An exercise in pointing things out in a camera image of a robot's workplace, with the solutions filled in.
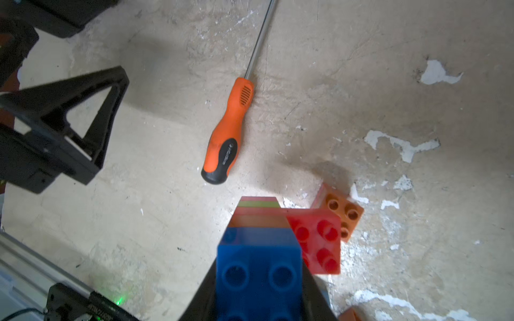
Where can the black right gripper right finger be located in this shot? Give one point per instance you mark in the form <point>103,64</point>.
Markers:
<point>315,298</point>

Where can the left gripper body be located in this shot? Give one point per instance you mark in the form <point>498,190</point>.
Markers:
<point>32,162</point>

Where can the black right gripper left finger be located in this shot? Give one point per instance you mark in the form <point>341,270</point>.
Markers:
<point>203,304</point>

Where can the dark blue lego brick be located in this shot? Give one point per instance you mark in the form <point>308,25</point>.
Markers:
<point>259,274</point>

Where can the red long lego brick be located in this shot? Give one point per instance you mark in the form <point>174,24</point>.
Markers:
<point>318,232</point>

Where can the brown lego brick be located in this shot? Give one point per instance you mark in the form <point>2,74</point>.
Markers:
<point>260,221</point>
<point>349,315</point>
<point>342,205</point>

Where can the red square lego brick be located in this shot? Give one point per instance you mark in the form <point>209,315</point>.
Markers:
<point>259,211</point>

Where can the lime green lego brick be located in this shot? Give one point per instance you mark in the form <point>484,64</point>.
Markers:
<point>259,204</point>

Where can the magenta lego brick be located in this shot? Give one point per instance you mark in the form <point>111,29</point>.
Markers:
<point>258,199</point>

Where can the brown lego brick front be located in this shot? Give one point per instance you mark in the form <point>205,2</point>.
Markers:
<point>349,315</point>

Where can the orange black handled screwdriver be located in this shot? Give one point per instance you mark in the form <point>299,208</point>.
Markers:
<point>226,139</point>

